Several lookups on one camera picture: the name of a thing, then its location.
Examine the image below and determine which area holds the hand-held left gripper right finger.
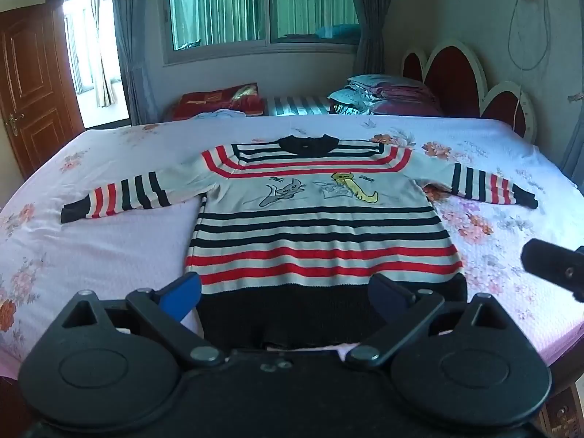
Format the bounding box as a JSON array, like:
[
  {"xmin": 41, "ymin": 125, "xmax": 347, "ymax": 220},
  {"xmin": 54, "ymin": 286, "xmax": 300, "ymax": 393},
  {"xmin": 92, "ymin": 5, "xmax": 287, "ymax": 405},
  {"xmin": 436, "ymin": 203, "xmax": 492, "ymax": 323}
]
[{"xmin": 344, "ymin": 274, "xmax": 514, "ymax": 368}]

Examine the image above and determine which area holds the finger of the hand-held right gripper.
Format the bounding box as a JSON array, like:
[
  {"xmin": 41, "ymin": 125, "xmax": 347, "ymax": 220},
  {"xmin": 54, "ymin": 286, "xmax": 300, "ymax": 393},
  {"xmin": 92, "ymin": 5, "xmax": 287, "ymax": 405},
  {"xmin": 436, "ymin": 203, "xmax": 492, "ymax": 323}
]
[{"xmin": 521, "ymin": 238, "xmax": 584, "ymax": 303}]

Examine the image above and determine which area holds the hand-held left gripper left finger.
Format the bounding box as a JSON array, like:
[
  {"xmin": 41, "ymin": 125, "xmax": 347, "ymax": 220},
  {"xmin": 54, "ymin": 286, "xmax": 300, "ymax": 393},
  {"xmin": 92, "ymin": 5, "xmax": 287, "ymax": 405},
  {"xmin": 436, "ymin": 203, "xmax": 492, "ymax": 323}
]
[{"xmin": 61, "ymin": 272, "xmax": 226, "ymax": 370}]

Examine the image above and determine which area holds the striped cartoon sweater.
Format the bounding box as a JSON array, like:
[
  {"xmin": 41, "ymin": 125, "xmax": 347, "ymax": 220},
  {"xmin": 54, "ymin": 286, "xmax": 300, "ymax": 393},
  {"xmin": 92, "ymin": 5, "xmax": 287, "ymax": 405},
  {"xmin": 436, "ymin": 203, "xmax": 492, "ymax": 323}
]
[{"xmin": 60, "ymin": 134, "xmax": 538, "ymax": 347}]

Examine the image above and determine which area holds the bed with floral sheet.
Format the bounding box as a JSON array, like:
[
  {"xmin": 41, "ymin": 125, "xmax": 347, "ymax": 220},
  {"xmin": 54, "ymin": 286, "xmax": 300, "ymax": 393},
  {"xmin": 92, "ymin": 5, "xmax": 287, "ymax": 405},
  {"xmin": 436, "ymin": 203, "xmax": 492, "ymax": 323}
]
[{"xmin": 0, "ymin": 116, "xmax": 584, "ymax": 375}]

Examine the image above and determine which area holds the light blue cloth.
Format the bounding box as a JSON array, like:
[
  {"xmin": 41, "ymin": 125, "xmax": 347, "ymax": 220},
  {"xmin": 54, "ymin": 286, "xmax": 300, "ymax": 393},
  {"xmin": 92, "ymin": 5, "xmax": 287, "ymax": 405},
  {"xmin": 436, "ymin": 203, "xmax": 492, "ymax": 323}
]
[{"xmin": 196, "ymin": 108, "xmax": 249, "ymax": 122}]

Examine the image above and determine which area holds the red pillow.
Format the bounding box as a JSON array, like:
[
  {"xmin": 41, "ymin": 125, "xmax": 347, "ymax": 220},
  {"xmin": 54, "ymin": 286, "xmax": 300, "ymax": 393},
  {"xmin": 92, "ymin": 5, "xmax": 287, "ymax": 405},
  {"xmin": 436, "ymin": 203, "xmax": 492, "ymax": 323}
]
[{"xmin": 171, "ymin": 83, "xmax": 265, "ymax": 119}]

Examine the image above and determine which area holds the stack of pillows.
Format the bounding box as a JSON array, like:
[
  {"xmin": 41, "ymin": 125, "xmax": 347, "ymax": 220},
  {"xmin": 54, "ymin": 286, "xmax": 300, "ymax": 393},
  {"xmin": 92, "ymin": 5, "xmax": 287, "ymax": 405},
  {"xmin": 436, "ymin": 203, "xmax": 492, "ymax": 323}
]
[{"xmin": 328, "ymin": 74, "xmax": 443, "ymax": 117}]

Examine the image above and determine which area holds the red and white headboard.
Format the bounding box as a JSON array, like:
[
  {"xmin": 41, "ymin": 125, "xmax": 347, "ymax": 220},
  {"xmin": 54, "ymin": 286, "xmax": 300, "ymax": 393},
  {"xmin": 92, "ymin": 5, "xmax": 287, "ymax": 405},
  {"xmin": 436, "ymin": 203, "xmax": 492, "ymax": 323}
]
[{"xmin": 400, "ymin": 40, "xmax": 537, "ymax": 142}]

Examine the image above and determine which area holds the striped blanket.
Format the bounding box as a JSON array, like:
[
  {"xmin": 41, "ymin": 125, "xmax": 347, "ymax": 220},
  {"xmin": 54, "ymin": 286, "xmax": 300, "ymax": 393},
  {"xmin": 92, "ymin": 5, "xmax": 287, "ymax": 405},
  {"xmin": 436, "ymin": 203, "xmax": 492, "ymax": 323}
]
[{"xmin": 265, "ymin": 93, "xmax": 336, "ymax": 117}]

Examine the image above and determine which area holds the brown wooden door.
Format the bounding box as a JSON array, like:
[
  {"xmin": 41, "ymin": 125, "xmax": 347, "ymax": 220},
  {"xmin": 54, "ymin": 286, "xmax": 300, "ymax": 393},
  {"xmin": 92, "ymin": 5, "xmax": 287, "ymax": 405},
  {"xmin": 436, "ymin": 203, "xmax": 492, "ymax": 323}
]
[{"xmin": 0, "ymin": 4, "xmax": 85, "ymax": 178}]

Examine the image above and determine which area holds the grey curtain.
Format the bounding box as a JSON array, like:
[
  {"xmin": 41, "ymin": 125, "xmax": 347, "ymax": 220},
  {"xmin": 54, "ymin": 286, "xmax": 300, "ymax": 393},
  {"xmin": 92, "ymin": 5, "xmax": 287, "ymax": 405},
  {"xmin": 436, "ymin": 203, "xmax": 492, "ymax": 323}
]
[
  {"xmin": 107, "ymin": 0, "xmax": 172, "ymax": 126},
  {"xmin": 344, "ymin": 0, "xmax": 402, "ymax": 76}
]

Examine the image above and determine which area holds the teal cloth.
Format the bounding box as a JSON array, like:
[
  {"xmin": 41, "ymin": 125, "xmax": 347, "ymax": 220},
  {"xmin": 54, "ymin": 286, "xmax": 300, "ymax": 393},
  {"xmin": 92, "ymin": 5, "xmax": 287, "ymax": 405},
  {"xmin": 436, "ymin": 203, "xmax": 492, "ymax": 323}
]
[{"xmin": 315, "ymin": 24, "xmax": 361, "ymax": 39}]

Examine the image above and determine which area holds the window with green curtain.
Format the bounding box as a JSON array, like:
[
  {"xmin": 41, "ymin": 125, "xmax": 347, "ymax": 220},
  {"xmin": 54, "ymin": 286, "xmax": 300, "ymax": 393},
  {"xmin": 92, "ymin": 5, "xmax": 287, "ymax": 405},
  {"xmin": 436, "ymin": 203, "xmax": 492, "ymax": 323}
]
[{"xmin": 162, "ymin": 0, "xmax": 366, "ymax": 67}]

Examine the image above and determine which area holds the hanging cable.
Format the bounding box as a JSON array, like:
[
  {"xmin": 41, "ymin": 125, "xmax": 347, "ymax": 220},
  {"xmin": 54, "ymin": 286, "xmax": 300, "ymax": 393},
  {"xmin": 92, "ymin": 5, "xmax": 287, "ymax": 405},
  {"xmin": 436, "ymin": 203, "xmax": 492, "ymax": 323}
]
[{"xmin": 508, "ymin": 0, "xmax": 550, "ymax": 71}]

